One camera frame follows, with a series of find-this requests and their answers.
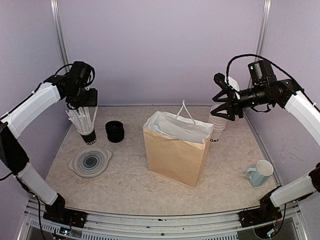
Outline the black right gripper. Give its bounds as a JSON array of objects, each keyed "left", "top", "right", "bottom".
[{"left": 212, "top": 83, "right": 275, "bottom": 120}]

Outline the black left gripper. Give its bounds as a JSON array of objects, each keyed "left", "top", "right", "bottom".
[{"left": 67, "top": 83, "right": 98, "bottom": 107}]

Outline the brown paper takeout bag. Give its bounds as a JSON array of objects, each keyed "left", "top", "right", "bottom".
[{"left": 143, "top": 110, "right": 214, "bottom": 188}]

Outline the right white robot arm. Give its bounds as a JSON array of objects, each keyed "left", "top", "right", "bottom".
[{"left": 211, "top": 58, "right": 320, "bottom": 207}]

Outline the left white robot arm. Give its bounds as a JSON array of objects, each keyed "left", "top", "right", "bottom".
[{"left": 0, "top": 61, "right": 98, "bottom": 223}]

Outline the stack of white paper cups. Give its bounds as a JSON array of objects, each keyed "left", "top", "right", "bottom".
[{"left": 208, "top": 113, "right": 227, "bottom": 143}]

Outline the black cup holding straws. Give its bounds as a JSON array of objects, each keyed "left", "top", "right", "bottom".
[{"left": 80, "top": 128, "right": 97, "bottom": 146}]

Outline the stack of black cup lids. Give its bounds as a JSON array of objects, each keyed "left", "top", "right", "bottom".
[{"left": 105, "top": 120, "right": 125, "bottom": 143}]

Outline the light blue mug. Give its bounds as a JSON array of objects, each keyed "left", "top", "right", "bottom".
[{"left": 245, "top": 160, "right": 274, "bottom": 187}]

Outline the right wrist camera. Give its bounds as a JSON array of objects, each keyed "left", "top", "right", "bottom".
[{"left": 213, "top": 73, "right": 240, "bottom": 93}]

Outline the right aluminium corner post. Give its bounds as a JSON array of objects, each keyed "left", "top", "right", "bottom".
[{"left": 242, "top": 0, "right": 272, "bottom": 108}]

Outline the aluminium corner post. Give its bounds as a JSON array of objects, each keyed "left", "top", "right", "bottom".
[
  {"left": 50, "top": 0, "right": 69, "bottom": 65},
  {"left": 242, "top": 0, "right": 272, "bottom": 108}
]

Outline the left aluminium corner post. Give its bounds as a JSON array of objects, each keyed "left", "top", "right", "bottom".
[{"left": 50, "top": 0, "right": 69, "bottom": 65}]

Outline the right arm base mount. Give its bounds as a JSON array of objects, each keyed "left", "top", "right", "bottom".
[{"left": 238, "top": 195, "right": 283, "bottom": 228}]

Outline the aluminium front frame rail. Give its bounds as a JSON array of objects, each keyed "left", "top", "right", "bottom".
[{"left": 14, "top": 197, "right": 308, "bottom": 240}]

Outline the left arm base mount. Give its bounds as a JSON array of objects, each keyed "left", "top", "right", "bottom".
[{"left": 43, "top": 193, "right": 88, "bottom": 229}]

